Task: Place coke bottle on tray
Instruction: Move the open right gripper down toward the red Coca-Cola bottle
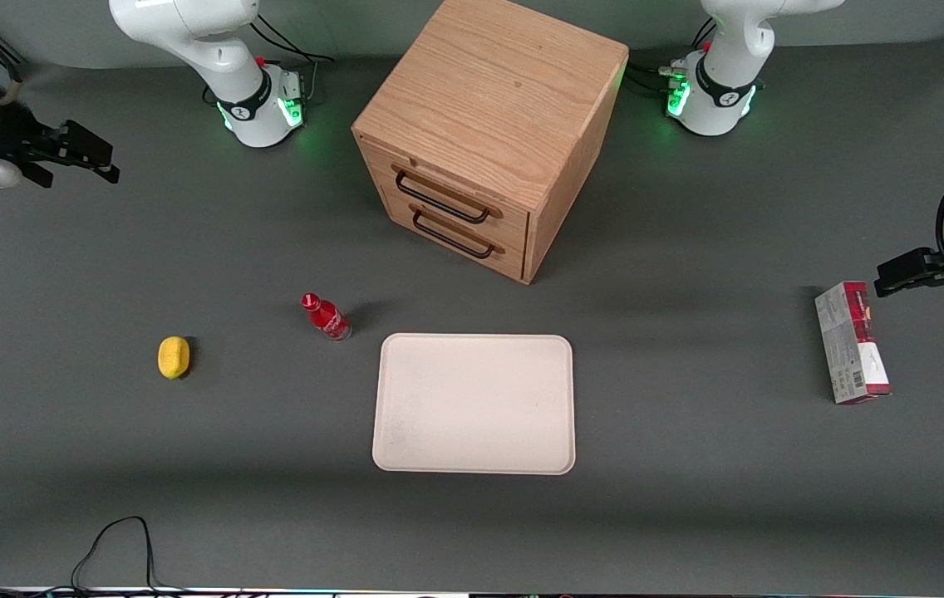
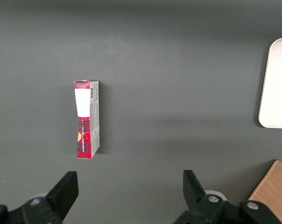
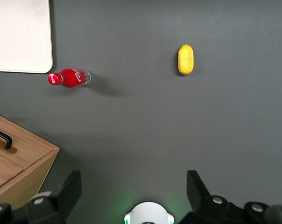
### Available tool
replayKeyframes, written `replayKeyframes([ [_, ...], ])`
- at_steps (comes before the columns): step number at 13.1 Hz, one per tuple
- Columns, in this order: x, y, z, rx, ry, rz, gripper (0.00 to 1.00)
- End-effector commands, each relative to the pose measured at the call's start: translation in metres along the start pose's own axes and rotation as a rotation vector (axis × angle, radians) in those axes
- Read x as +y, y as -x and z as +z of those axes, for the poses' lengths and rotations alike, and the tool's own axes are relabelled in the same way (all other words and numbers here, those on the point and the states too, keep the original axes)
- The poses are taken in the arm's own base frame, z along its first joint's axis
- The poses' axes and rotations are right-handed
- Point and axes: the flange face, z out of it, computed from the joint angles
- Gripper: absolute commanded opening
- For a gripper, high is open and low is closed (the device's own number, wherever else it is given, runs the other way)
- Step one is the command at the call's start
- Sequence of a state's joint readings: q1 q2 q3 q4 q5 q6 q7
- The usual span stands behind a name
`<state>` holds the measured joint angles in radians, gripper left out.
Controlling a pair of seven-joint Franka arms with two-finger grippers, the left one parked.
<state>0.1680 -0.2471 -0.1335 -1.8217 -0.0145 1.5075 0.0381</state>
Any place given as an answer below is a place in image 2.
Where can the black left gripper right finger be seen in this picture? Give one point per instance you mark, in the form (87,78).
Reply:
(195,193)

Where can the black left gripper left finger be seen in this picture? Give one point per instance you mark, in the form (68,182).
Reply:
(61,193)

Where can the white plastic tray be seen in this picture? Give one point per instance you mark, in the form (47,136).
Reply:
(277,86)

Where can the red plaid cardboard box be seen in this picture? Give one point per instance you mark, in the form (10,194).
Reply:
(87,121)

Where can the light wooden board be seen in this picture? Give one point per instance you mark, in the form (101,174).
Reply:
(275,186)

